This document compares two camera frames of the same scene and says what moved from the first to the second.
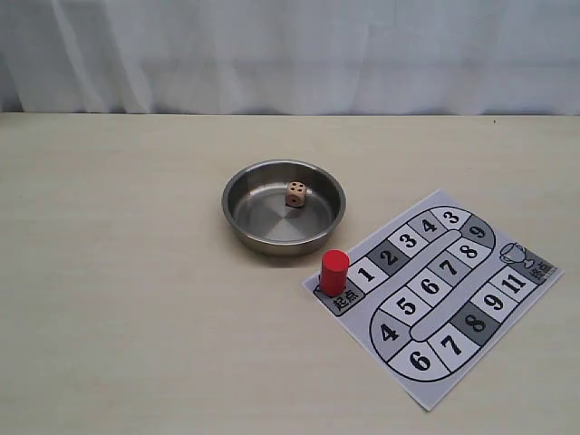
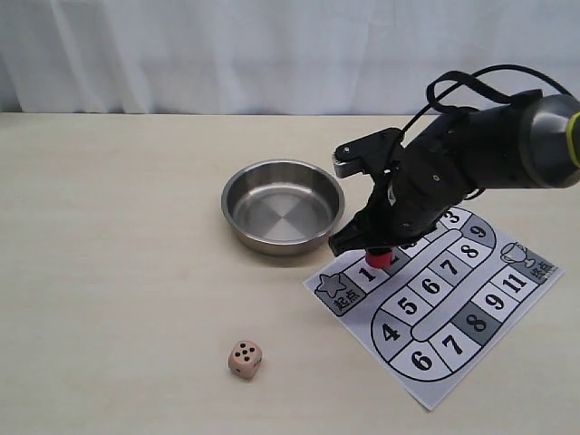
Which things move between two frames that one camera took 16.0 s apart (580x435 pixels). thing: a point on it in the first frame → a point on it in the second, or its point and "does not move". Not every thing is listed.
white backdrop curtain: x=418 y=57 does not move
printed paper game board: x=430 y=293 does not move
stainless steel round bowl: x=255 y=208 does not move
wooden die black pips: x=295 y=194 → x=245 y=359
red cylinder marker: x=334 y=266 → x=380 y=257
